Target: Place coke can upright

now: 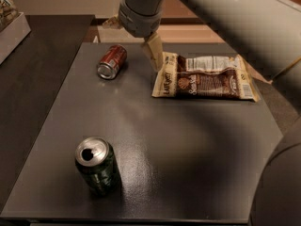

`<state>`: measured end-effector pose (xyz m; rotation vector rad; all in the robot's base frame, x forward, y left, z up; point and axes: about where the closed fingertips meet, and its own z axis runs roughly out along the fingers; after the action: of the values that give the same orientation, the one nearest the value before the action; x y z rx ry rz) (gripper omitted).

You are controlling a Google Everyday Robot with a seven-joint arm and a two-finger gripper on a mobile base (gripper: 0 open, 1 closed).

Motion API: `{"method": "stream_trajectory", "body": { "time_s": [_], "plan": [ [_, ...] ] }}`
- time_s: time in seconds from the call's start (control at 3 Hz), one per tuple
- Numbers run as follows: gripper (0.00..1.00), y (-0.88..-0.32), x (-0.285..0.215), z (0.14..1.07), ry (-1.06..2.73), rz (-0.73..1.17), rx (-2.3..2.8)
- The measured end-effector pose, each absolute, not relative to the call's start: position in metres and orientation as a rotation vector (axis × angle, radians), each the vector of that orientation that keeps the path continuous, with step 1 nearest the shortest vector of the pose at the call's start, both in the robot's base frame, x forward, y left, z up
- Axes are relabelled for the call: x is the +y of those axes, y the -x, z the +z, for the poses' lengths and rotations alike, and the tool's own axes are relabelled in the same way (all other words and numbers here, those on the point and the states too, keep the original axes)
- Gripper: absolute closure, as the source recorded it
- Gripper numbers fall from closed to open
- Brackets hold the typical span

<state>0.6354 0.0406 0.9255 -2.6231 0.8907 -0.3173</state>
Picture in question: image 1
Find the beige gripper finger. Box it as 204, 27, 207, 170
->
102, 15, 121, 29
142, 32, 163, 72

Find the red coke can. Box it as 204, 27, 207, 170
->
97, 44, 127, 80

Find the brown chip bag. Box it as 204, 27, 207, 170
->
152, 52, 260, 102

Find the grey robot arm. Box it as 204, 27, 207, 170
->
104, 0, 301, 226

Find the white box with snacks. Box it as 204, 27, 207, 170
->
0, 0, 31, 64

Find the green soda can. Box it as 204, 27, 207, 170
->
75, 137, 120, 196

